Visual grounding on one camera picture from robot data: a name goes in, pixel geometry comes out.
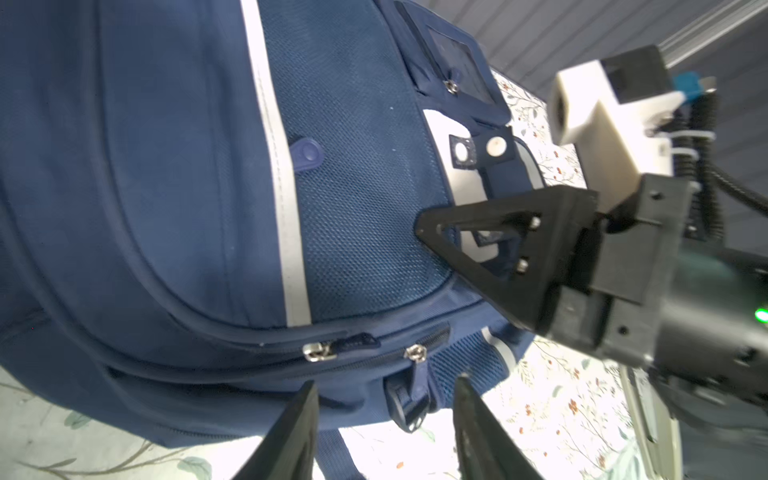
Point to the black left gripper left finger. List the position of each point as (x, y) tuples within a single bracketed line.
[(288, 450)]

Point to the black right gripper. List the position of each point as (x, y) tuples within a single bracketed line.
[(632, 288)]

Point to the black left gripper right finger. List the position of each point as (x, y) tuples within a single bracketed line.
[(484, 449)]

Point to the navy blue student backpack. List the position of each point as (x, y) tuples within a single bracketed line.
[(207, 204)]

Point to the beige stapler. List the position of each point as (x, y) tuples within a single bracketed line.
[(657, 432)]

